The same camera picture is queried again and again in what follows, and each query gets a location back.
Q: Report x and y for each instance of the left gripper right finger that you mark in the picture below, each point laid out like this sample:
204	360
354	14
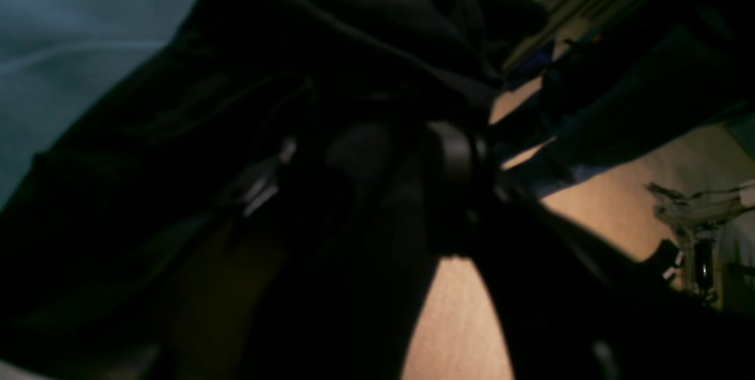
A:
570	305

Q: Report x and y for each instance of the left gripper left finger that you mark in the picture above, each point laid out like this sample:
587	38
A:
325	282

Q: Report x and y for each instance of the black T-shirt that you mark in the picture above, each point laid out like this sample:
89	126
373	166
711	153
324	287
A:
246	94

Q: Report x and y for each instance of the blue table cloth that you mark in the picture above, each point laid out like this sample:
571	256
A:
60	56

